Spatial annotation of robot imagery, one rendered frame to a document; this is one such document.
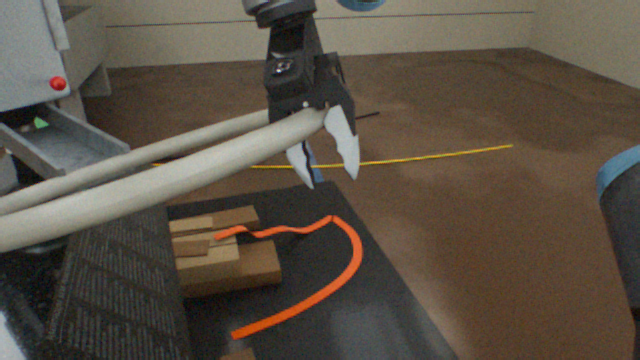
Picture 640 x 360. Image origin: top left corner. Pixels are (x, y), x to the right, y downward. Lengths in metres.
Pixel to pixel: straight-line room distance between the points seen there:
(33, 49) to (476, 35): 6.28
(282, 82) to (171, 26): 5.60
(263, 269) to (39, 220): 1.77
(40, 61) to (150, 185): 0.78
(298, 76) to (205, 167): 0.12
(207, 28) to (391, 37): 2.44
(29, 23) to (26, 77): 0.11
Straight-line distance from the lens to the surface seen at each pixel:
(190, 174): 0.39
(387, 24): 6.34
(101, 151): 0.94
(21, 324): 1.01
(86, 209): 0.40
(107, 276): 1.17
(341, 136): 0.51
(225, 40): 6.01
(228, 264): 2.06
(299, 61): 0.44
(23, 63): 1.13
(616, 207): 0.61
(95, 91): 5.15
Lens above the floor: 1.48
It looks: 29 degrees down
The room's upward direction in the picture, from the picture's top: straight up
